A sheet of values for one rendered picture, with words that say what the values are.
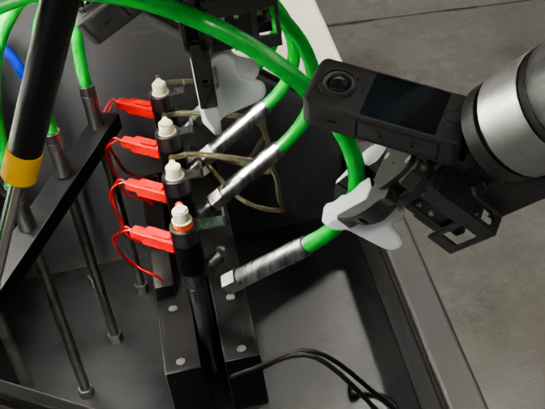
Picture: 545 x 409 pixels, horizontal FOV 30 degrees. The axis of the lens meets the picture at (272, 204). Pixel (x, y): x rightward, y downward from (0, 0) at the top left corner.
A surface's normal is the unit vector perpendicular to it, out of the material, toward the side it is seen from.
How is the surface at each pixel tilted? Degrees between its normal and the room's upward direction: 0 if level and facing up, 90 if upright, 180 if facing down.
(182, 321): 0
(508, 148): 96
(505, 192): 103
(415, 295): 0
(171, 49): 90
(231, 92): 93
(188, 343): 0
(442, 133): 15
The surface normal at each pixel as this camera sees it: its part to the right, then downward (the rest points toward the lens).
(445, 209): -0.39, 0.77
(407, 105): -0.01, -0.58
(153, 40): 0.18, 0.62
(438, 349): -0.11, -0.76
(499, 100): -0.88, -0.15
